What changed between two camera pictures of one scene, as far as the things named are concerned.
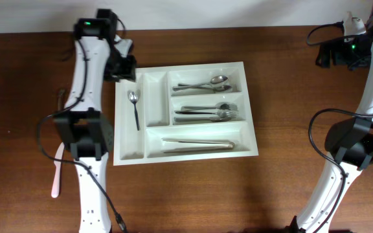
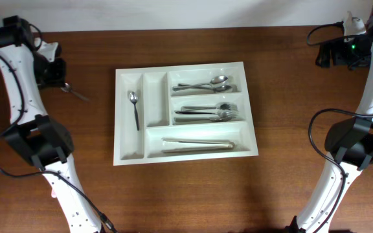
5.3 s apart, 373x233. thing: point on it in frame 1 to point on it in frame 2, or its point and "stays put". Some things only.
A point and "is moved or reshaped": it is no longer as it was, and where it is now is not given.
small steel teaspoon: [61, 92] is moved or reshaped
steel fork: [205, 119] stays put
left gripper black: [126, 70] to [59, 79]
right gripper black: [339, 56] stays put
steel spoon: [214, 80] stays put
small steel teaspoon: [133, 98] stays put
